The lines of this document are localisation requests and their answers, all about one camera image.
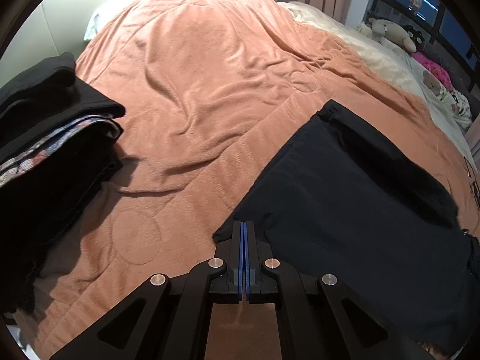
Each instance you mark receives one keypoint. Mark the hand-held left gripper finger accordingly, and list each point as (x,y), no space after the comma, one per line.
(247,247)
(241,247)

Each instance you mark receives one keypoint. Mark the black window frame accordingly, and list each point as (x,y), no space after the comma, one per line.
(438,18)

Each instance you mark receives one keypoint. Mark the black pants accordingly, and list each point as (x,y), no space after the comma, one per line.
(356,195)

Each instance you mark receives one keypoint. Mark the floral patterned folded garment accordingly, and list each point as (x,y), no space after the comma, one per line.
(48,144)

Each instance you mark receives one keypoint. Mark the cream padded headboard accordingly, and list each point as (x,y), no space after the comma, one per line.
(75,0)

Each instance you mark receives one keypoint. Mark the dark plush toy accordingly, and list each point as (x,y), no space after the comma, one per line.
(414,35)

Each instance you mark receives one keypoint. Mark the cream bed sheet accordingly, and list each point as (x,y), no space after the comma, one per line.
(375,52)

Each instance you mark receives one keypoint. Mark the beige plush toy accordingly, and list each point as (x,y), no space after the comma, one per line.
(386,30)

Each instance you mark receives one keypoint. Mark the stack of folded dark clothes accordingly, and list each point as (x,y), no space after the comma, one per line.
(45,202)

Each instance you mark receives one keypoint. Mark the grey pillow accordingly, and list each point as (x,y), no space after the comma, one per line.
(450,58)

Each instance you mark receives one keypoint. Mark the pink cloth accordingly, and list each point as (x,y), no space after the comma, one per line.
(431,63)

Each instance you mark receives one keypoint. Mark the bear print pillow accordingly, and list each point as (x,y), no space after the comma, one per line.
(455,105)

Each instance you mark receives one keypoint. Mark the black folded garment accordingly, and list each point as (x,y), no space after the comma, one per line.
(56,93)

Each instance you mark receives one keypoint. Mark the white pillow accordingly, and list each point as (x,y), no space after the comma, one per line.
(93,22)

